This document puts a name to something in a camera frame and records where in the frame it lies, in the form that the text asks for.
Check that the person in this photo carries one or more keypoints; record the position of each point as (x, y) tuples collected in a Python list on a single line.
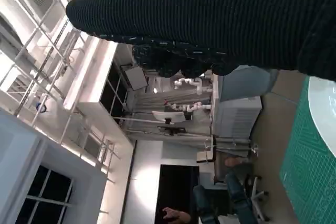
[(236, 192)]

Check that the white curved monitor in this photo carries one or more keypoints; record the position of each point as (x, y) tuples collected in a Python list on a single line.
[(168, 116)]

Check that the dark paned window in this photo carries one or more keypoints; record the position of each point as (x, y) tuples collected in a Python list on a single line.
[(55, 184)]

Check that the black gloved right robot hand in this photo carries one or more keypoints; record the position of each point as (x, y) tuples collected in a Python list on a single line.
[(210, 16)]

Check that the silver metal frame with castors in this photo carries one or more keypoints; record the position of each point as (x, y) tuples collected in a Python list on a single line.
[(231, 138)]

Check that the white office chair base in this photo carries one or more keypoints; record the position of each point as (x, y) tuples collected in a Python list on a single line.
[(256, 197)]

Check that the green cutting mat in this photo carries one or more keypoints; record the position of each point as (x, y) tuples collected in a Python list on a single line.
[(307, 182)]

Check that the white cabinet with vent slots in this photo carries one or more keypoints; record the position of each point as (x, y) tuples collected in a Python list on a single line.
[(236, 119)]

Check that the white square plate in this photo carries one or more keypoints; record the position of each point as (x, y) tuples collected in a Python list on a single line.
[(324, 113)]

